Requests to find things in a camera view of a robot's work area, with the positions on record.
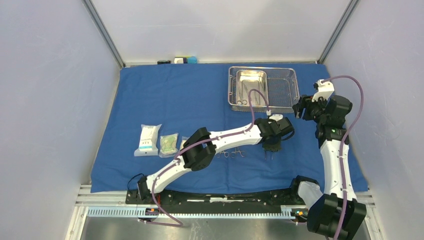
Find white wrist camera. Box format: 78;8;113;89
311;79;335;102
266;110;284;122

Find wire mesh instrument basket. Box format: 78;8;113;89
228;66;300;114

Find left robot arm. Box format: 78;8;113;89
137;115;295;204

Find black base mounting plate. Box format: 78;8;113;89
125;187;309;215

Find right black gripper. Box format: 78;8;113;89
292;93;330;124

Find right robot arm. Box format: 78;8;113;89
288;95;367;240

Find white yellow small object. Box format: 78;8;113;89
173;56;191;64

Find purple cable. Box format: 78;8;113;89
139;89;273;228
321;75;365;240

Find beige gauze packet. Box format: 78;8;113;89
179;136;189;150

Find green packet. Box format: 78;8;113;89
158;133;179;158

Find white blue labelled packet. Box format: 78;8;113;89
134;124;162;157

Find white slotted cable duct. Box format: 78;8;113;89
87;206;307;220

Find blue small block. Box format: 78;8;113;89
186;56;198;64

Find surgical scissors forceps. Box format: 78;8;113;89
216;150;230;158

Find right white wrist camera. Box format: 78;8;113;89
311;79;335;102

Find stainless steel inner tray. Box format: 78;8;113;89
235;69;269;107

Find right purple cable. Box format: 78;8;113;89
321;75;365;240

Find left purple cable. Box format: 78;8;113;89
139;89;273;228

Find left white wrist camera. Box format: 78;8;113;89
266;110;284;122

